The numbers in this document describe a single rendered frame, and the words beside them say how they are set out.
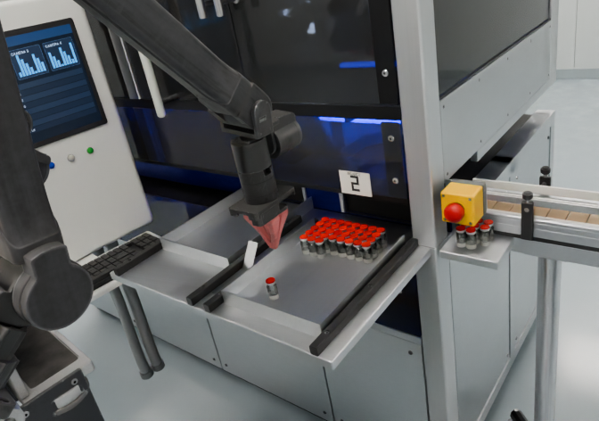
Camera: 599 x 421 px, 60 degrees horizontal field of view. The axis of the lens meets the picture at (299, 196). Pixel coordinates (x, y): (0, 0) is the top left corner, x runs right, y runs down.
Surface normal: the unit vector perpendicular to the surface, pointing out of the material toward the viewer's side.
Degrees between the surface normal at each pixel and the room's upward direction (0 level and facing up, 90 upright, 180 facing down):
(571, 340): 0
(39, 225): 85
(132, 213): 90
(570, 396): 0
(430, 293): 90
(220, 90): 90
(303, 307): 0
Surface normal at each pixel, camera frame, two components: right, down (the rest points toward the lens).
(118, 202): 0.71, 0.18
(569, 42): -0.60, 0.43
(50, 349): -0.17, -0.89
